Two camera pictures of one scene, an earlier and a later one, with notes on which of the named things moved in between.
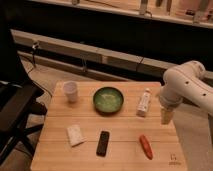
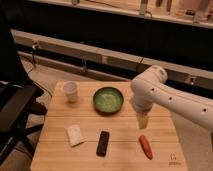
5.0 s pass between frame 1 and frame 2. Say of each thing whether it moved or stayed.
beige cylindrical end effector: moved
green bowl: stayed
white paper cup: stayed
